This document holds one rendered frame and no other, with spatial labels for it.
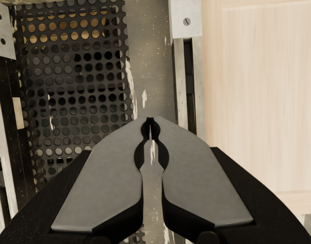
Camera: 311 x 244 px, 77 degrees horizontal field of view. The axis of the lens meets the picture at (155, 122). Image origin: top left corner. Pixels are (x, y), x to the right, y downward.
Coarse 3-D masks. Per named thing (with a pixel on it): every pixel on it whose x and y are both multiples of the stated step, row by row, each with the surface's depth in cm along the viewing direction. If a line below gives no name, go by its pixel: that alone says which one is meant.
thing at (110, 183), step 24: (144, 120) 12; (96, 144) 10; (120, 144) 10; (144, 144) 12; (96, 168) 8; (120, 168) 8; (72, 192) 7; (96, 192) 7; (120, 192) 7; (72, 216) 6; (96, 216) 6; (120, 216) 6; (120, 240) 7
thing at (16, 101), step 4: (16, 100) 48; (16, 104) 48; (20, 104) 49; (16, 108) 48; (20, 108) 49; (16, 112) 48; (20, 112) 49; (16, 116) 48; (20, 116) 49; (16, 120) 48; (20, 120) 49; (16, 124) 48; (20, 124) 49; (20, 128) 49
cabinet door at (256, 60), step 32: (224, 0) 44; (256, 0) 44; (288, 0) 44; (224, 32) 45; (256, 32) 45; (288, 32) 45; (224, 64) 46; (256, 64) 46; (288, 64) 46; (224, 96) 47; (256, 96) 47; (288, 96) 46; (224, 128) 47; (256, 128) 48; (288, 128) 47; (256, 160) 48; (288, 160) 48; (288, 192) 49
